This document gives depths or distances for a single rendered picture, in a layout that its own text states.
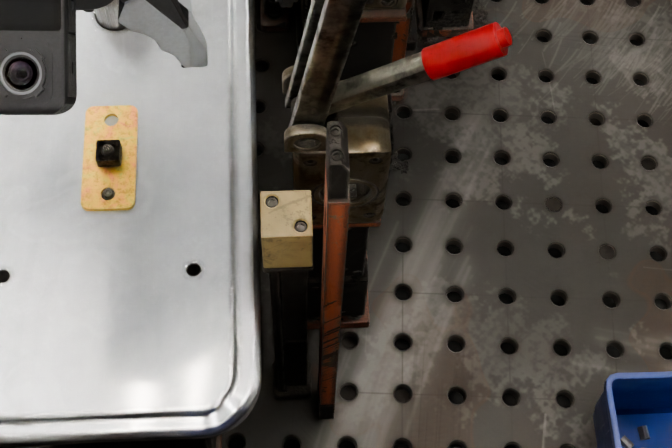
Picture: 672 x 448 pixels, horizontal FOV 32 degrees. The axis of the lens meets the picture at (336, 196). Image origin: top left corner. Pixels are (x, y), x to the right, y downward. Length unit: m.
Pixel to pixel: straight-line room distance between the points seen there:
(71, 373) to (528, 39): 0.68
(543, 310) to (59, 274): 0.50
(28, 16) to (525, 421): 0.66
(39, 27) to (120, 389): 0.28
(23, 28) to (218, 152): 0.27
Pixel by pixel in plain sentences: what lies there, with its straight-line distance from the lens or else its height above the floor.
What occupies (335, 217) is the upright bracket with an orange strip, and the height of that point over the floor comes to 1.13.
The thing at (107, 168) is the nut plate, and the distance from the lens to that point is 0.86.
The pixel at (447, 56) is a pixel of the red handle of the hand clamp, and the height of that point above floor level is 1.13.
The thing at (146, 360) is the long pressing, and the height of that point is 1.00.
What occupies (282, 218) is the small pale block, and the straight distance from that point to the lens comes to 0.76.
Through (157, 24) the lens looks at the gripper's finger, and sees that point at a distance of 0.70.
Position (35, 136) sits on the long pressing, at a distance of 0.88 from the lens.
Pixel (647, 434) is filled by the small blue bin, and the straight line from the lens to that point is 1.12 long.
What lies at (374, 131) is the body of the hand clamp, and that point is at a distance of 0.81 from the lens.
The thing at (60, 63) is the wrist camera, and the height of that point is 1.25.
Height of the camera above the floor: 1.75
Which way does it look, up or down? 64 degrees down
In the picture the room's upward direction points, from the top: 3 degrees clockwise
